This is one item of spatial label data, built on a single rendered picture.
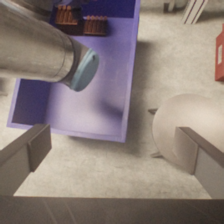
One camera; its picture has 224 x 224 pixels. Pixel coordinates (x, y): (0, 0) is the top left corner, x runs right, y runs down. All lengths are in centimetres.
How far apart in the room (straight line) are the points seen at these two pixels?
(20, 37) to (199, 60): 101
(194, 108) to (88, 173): 64
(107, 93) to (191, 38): 65
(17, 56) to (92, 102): 57
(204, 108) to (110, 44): 50
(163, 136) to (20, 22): 61
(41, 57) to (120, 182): 83
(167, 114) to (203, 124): 15
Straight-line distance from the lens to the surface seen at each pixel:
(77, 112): 76
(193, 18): 118
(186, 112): 73
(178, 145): 16
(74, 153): 99
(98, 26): 87
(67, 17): 85
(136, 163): 95
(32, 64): 23
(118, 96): 74
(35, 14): 40
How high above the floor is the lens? 94
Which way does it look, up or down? 79 degrees down
